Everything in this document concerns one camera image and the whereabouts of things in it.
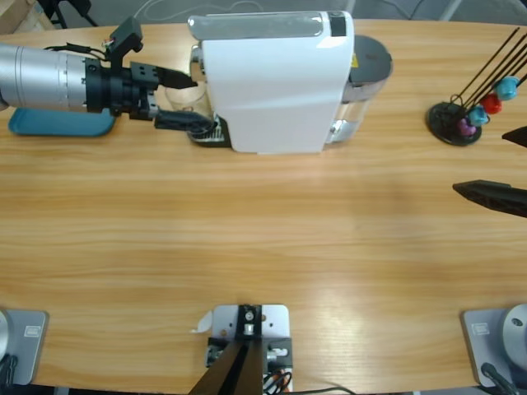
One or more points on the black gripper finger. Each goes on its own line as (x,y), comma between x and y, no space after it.
(518,136)
(494,197)

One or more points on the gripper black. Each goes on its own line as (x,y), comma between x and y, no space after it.
(115,88)

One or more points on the clear glass cup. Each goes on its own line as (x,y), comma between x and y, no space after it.
(185,98)

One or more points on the white capsule coffee machine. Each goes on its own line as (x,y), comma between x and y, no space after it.
(267,82)

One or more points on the red coffee capsule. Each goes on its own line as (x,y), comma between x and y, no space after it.
(491,104)

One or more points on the small blue coffee capsule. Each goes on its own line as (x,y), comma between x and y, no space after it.
(477,116)

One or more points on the large blue coffee capsule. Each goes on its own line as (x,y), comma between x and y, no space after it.
(505,88)

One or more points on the purple coffee capsule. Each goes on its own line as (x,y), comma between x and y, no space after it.
(466,127)

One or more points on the black capsule holder with rods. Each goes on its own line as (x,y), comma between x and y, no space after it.
(442,119)

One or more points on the teal plastic tray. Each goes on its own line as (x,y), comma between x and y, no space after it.
(62,125)

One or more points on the clear water tank black lid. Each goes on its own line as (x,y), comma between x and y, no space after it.
(370,57)

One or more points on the brown cardboard box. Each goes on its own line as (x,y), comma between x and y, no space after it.
(16,16)

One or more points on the white tape tab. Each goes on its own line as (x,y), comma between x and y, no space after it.
(203,323)

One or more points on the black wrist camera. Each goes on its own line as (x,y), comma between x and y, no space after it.
(123,41)

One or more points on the arm grey base plate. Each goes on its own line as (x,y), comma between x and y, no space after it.
(31,341)
(477,341)

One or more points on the black chair frame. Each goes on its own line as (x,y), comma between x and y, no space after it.
(62,5)

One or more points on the white mount block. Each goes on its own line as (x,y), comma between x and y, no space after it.
(276,321)

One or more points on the dark camera post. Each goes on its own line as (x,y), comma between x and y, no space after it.
(243,370)

